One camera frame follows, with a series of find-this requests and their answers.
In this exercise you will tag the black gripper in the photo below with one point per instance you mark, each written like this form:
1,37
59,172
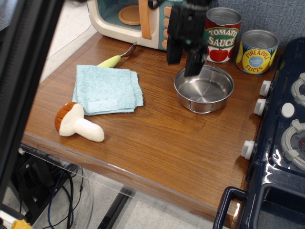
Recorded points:
186,25

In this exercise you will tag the pineapple slices can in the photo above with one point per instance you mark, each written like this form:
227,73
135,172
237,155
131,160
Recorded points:
256,52

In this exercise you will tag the light blue folded cloth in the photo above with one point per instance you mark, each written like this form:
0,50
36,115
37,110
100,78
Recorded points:
102,90

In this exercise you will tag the tomato sauce can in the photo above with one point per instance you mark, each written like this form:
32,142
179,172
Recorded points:
221,30

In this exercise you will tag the toy microwave oven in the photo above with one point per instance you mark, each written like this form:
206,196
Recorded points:
142,21

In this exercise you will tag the green handled spoon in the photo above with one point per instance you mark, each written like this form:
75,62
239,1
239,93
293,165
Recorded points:
111,62

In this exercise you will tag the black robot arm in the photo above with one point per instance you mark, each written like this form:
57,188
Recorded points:
28,39

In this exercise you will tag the plush mushroom toy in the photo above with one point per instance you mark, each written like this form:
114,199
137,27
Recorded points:
70,120

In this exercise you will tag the dark blue toy stove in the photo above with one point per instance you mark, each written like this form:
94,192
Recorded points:
274,197

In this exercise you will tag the stainless steel pot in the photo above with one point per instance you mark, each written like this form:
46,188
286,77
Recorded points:
206,92

